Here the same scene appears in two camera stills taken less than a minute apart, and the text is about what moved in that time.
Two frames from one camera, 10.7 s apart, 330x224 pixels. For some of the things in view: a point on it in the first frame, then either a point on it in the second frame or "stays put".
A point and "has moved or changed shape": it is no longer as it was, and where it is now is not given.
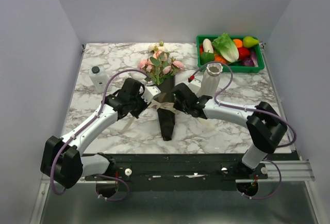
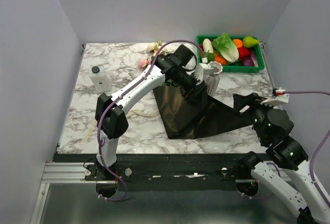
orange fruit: x=238 y=43 stays put
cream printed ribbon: x=155 y=104 has moved or changed shape
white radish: x=207 y=45 stays put
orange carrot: x=218 y=58 stays put
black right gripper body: x=181 y=107 → x=258 y=112
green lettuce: x=227 y=47 stays put
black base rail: x=182 y=172 stays put
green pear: x=249 y=42 stays put
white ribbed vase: x=209 y=82 stays put
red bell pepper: x=243 y=52 stays put
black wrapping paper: x=167 y=117 has moved or changed shape
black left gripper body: x=138 y=105 → x=185 y=81
